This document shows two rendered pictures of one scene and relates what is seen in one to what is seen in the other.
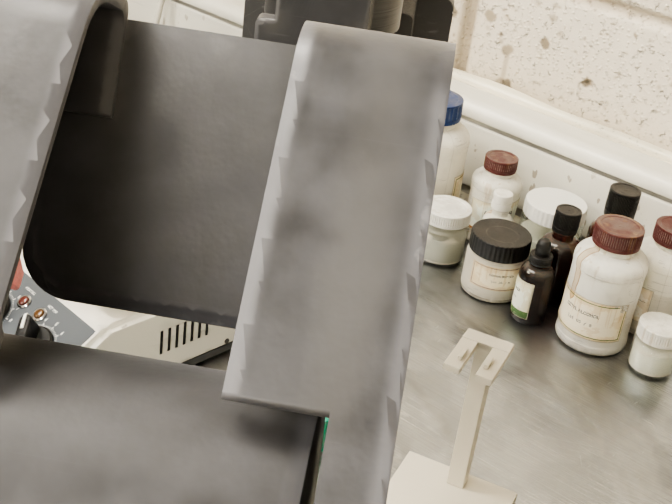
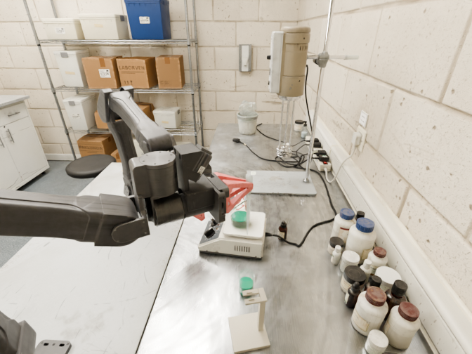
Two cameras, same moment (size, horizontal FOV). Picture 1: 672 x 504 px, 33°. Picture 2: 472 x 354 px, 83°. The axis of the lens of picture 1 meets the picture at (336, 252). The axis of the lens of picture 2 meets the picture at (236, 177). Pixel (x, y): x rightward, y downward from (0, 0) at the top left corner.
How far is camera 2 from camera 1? 0.53 m
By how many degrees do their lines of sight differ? 50
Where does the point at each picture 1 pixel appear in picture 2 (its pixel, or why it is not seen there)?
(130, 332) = (225, 241)
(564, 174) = (404, 267)
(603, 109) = (430, 253)
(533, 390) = (320, 324)
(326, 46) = not seen: outside the picture
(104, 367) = not seen: outside the picture
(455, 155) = (363, 242)
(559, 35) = (424, 220)
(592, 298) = (357, 311)
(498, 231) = (354, 272)
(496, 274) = (345, 284)
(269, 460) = not seen: outside the picture
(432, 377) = (296, 299)
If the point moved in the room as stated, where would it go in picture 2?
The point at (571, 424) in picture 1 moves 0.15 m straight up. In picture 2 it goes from (317, 342) to (329, 298)
